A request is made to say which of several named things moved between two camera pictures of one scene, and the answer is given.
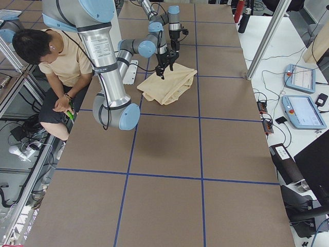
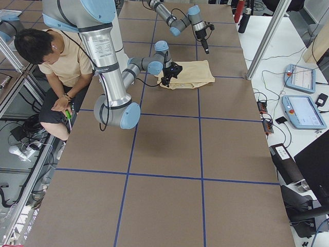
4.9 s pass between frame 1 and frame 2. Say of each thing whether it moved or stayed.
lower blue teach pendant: stayed
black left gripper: moved
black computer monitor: stayed
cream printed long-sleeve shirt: moved
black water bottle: stayed
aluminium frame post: stayed
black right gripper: moved
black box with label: stayed
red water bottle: stayed
